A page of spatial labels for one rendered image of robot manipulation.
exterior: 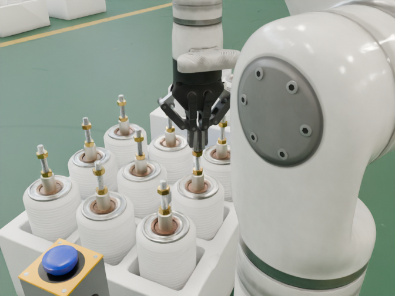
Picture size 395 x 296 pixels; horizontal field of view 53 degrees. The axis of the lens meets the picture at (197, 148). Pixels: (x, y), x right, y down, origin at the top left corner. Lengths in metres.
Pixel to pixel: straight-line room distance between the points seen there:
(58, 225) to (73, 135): 0.75
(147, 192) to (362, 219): 0.51
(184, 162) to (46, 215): 0.29
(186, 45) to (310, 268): 0.39
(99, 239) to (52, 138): 0.84
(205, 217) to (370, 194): 0.63
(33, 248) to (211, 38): 0.46
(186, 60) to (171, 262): 0.30
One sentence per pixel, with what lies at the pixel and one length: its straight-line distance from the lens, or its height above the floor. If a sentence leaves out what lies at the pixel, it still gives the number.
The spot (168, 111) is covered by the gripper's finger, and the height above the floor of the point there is 0.41.
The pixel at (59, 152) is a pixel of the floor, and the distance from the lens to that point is 1.37.
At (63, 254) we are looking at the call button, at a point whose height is 0.33.
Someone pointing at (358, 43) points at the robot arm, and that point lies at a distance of 0.20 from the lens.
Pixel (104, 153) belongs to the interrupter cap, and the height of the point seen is 0.25.
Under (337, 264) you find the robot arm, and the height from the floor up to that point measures 0.50.
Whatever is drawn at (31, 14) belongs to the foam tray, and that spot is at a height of 0.10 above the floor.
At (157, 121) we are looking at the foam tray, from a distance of 1.14.
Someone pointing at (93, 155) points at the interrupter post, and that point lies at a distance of 0.81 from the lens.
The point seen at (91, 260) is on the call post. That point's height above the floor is 0.31.
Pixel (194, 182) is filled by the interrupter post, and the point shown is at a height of 0.27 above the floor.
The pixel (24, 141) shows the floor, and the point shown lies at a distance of 1.48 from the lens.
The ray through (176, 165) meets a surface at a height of 0.22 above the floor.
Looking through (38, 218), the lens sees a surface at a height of 0.22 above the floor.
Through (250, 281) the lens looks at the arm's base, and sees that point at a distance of 0.29.
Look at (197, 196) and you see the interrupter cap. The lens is 0.68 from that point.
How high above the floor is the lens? 0.67
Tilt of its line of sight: 31 degrees down
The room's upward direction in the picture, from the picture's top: straight up
